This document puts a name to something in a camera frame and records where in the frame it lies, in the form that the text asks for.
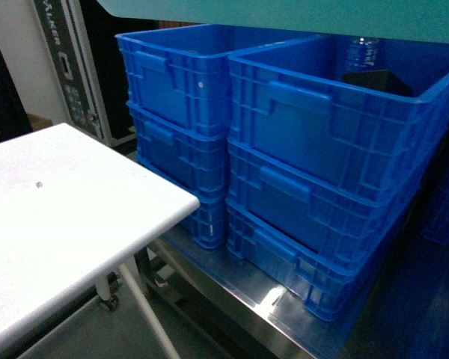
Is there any blue crate bottom right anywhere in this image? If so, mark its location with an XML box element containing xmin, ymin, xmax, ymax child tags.
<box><xmin>225</xmin><ymin>200</ymin><xmax>408</xmax><ymax>322</ymax></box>

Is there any teal plastic box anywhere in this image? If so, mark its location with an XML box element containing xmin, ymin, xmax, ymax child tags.
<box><xmin>100</xmin><ymin>1</ymin><xmax>449</xmax><ymax>43</ymax></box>

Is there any clear plastic bottle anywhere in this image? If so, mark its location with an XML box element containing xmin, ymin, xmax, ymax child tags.
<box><xmin>344</xmin><ymin>37</ymin><xmax>380</xmax><ymax>73</ymax></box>

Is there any blue crate middle right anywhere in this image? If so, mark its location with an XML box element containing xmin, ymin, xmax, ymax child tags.
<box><xmin>227</xmin><ymin>141</ymin><xmax>430</xmax><ymax>270</ymax></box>

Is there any black flight case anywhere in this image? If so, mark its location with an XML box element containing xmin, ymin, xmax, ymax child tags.
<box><xmin>31</xmin><ymin>1</ymin><xmax>135</xmax><ymax>147</ymax></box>

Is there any black box in crate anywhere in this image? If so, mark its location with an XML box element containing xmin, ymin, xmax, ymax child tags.
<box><xmin>341</xmin><ymin>70</ymin><xmax>412</xmax><ymax>97</ymax></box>

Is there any blue crate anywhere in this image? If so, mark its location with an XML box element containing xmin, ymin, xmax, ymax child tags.
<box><xmin>225</xmin><ymin>200</ymin><xmax>408</xmax><ymax>322</ymax></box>
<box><xmin>229</xmin><ymin>35</ymin><xmax>449</xmax><ymax>201</ymax></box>
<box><xmin>136</xmin><ymin>147</ymin><xmax>230</xmax><ymax>249</ymax></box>
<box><xmin>115</xmin><ymin>24</ymin><xmax>310</xmax><ymax>136</ymax></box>
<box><xmin>227</xmin><ymin>141</ymin><xmax>430</xmax><ymax>270</ymax></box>
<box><xmin>126</xmin><ymin>101</ymin><xmax>230</xmax><ymax>198</ymax></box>

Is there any white table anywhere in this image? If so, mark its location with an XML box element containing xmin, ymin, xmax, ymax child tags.
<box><xmin>0</xmin><ymin>123</ymin><xmax>200</xmax><ymax>358</ymax></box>

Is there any steel cart platform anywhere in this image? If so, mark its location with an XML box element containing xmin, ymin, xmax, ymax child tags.
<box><xmin>150</xmin><ymin>228</ymin><xmax>449</xmax><ymax>358</ymax></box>

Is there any blue crate middle left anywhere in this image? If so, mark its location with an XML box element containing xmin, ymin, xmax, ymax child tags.
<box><xmin>126</xmin><ymin>101</ymin><xmax>230</xmax><ymax>198</ymax></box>

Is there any blue crate bottom left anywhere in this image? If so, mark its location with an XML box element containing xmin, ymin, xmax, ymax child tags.
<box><xmin>136</xmin><ymin>147</ymin><xmax>230</xmax><ymax>249</ymax></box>

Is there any blue crate upper right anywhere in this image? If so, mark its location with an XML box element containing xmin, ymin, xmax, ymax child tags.
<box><xmin>229</xmin><ymin>35</ymin><xmax>449</xmax><ymax>201</ymax></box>

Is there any blue crate upper left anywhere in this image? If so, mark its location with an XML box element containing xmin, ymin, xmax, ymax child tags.
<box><xmin>115</xmin><ymin>24</ymin><xmax>310</xmax><ymax>136</ymax></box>

